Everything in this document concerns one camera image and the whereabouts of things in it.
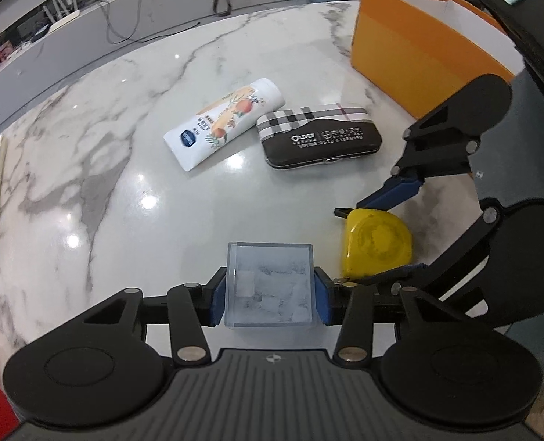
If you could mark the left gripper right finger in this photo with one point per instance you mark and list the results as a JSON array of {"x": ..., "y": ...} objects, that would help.
[{"x": 365, "y": 316}]

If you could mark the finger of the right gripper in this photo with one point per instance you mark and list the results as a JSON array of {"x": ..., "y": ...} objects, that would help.
[
  {"x": 440, "y": 143},
  {"x": 427, "y": 242}
]

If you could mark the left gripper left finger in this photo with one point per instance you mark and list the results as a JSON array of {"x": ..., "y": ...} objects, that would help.
[{"x": 186, "y": 309}]

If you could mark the yellow tape measure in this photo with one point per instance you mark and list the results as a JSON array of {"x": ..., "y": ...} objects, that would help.
[{"x": 374, "y": 242}]

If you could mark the clear plastic box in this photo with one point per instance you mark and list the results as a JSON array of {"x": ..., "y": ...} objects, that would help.
[{"x": 269, "y": 285}]

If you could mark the plaid black case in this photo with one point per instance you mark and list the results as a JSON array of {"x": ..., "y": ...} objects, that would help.
[{"x": 307, "y": 136}]

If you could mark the white hand cream tube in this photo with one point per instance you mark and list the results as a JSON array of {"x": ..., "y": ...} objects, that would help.
[{"x": 210, "y": 129}]

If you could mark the orange cardboard box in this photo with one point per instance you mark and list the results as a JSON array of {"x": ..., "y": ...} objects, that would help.
[{"x": 419, "y": 52}]

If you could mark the marble tv console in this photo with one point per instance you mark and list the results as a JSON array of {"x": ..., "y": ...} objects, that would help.
[{"x": 99, "y": 29}]

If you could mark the white wifi router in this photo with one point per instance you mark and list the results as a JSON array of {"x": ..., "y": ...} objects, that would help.
[{"x": 56, "y": 10}]

